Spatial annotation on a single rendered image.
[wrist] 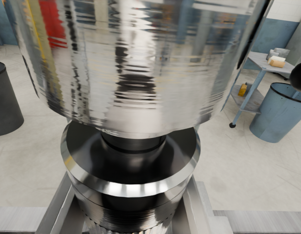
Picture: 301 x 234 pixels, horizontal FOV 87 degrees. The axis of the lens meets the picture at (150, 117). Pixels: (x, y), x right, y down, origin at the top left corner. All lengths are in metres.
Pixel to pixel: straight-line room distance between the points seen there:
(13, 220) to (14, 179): 1.32
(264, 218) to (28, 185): 1.56
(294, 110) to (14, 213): 2.28
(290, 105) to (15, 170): 2.72
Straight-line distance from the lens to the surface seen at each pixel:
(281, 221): 0.53
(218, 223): 0.31
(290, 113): 2.29
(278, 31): 5.38
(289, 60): 5.29
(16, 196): 1.67
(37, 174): 1.72
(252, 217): 0.49
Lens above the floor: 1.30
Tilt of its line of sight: 37 degrees down
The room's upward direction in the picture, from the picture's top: 8 degrees clockwise
